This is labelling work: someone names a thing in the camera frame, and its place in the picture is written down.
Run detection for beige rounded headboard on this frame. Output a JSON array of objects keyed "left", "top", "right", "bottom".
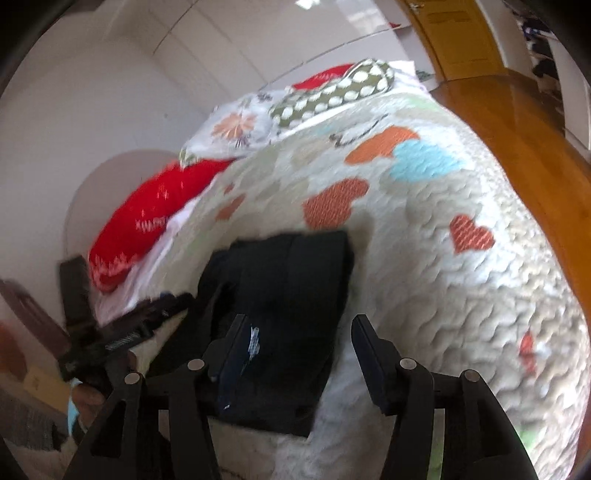
[{"left": 62, "top": 148, "right": 185, "bottom": 259}]

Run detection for glossy white wardrobe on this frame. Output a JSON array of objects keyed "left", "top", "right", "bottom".
[{"left": 152, "top": 0, "right": 416, "bottom": 93}]

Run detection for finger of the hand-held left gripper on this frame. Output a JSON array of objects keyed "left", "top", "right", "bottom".
[{"left": 115, "top": 292, "right": 197, "bottom": 335}]

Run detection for black pants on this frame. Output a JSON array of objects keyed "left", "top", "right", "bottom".
[{"left": 148, "top": 231, "right": 355, "bottom": 438}]

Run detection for dark brown wooden furniture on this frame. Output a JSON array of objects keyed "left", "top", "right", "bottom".
[{"left": 0, "top": 279, "right": 72, "bottom": 365}]

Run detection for person's left hand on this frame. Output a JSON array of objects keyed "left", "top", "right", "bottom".
[{"left": 68, "top": 382, "right": 114, "bottom": 437}]

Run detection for beige shelf unit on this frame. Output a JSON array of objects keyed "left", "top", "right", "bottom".
[{"left": 551, "top": 41, "right": 591, "bottom": 151}]

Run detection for red printed pillow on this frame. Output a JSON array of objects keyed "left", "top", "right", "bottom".
[{"left": 88, "top": 159, "right": 236, "bottom": 294}]

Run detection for shoe rack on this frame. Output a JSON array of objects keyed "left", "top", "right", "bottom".
[{"left": 510, "top": 0, "right": 566, "bottom": 100}]

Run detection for wooden door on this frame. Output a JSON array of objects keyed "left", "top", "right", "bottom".
[{"left": 399, "top": 0, "right": 506, "bottom": 79}]

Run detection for white floral pillow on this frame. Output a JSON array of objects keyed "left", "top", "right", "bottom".
[{"left": 179, "top": 90, "right": 296, "bottom": 169}]

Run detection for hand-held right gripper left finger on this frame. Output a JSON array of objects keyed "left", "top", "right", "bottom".
[{"left": 62, "top": 314, "right": 259, "bottom": 480}]

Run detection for heart patterned quilt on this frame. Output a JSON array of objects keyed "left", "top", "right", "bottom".
[{"left": 134, "top": 92, "right": 591, "bottom": 480}]

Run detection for white bed sheet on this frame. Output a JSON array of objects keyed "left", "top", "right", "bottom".
[{"left": 95, "top": 178, "right": 232, "bottom": 333}]

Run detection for green dotted pillow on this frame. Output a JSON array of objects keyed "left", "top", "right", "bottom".
[{"left": 270, "top": 58, "right": 395, "bottom": 130}]

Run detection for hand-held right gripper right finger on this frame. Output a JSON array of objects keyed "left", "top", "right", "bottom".
[{"left": 351, "top": 315, "right": 539, "bottom": 480}]

